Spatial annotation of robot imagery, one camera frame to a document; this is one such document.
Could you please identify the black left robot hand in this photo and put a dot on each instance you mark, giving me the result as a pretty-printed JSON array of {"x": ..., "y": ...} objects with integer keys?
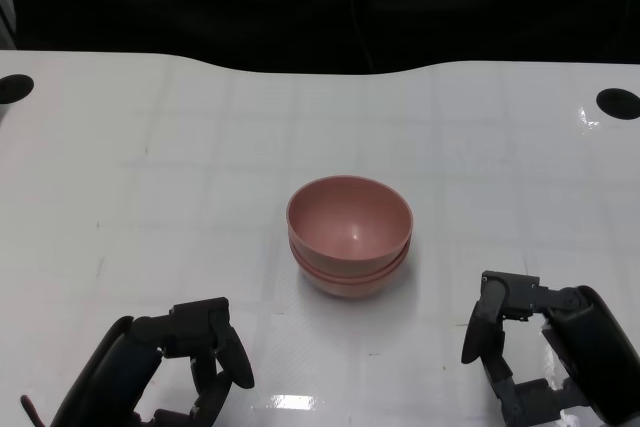
[{"x": 115, "y": 372}]

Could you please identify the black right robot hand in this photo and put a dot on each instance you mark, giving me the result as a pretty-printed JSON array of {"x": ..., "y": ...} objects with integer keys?
[{"x": 595, "y": 342}]

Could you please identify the pink plastic bowl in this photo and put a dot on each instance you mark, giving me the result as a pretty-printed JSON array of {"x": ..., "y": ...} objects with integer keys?
[
  {"x": 345, "y": 292},
  {"x": 345, "y": 276},
  {"x": 350, "y": 217}
]

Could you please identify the black table grommet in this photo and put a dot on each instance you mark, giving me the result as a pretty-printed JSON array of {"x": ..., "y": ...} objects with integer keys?
[
  {"x": 620, "y": 104},
  {"x": 14, "y": 89}
]

